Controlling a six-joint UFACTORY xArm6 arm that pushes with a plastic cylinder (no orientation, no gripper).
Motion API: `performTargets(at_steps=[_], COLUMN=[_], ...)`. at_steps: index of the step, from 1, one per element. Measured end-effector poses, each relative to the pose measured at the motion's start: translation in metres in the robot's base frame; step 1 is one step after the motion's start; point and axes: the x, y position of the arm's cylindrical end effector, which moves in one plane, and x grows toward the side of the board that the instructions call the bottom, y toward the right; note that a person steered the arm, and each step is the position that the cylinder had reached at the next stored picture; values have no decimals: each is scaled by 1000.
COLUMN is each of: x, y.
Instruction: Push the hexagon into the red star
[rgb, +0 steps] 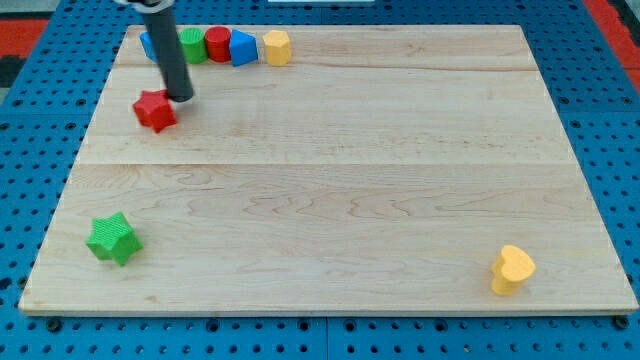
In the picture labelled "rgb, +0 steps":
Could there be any red star block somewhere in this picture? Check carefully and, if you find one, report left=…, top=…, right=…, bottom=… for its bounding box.
left=133, top=90, right=177, bottom=133

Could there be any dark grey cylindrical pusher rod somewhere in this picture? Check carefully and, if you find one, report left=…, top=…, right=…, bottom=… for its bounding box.
left=134, top=0, right=194, bottom=103

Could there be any green cylinder block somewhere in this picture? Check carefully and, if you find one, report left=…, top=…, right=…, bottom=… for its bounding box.
left=178, top=27, right=208, bottom=64

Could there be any light wooden board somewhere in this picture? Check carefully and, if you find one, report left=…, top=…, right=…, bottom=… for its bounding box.
left=19, top=25, right=638, bottom=317

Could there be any yellow heart block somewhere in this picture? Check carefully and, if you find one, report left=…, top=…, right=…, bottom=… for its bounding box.
left=491, top=245, right=536, bottom=296

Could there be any red cylinder block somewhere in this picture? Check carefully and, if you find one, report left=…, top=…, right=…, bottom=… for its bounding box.
left=204, top=26, right=231, bottom=63

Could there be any green star block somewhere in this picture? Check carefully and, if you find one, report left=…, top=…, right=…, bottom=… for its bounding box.
left=85, top=212, right=143, bottom=266

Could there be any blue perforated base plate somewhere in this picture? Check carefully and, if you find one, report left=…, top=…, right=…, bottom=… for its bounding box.
left=1, top=0, right=639, bottom=359

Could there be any yellow hexagon block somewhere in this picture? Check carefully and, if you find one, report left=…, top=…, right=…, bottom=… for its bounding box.
left=263, top=30, right=292, bottom=66

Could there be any blue triangle block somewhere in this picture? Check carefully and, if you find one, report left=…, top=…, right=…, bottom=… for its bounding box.
left=229, top=29, right=259, bottom=67

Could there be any blue cube block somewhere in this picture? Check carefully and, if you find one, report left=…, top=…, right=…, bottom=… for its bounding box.
left=139, top=32, right=157, bottom=63

